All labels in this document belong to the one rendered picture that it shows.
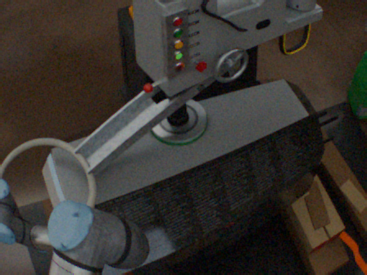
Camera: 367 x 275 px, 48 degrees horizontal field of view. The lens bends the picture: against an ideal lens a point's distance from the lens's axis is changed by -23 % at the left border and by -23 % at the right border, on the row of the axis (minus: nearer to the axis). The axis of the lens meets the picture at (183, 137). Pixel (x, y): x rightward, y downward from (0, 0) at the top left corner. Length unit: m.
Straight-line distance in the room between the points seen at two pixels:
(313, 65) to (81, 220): 2.86
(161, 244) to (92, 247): 1.03
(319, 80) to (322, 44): 0.47
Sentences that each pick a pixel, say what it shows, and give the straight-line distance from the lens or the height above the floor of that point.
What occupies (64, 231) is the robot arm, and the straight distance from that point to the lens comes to 0.88.
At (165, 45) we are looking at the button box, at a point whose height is 1.37.
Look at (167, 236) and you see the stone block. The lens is 1.89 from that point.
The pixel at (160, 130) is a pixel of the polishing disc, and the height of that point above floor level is 0.83.
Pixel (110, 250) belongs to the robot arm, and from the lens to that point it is 0.91.
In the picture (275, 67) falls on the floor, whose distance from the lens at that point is 3.42.
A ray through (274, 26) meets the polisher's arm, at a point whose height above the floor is 1.22.
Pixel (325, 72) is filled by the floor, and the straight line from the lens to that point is 3.52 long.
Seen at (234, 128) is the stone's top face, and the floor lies 0.81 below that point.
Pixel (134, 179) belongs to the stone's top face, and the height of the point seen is 0.81.
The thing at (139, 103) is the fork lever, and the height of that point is 0.96.
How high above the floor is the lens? 2.35
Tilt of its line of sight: 52 degrees down
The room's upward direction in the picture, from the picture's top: 2 degrees counter-clockwise
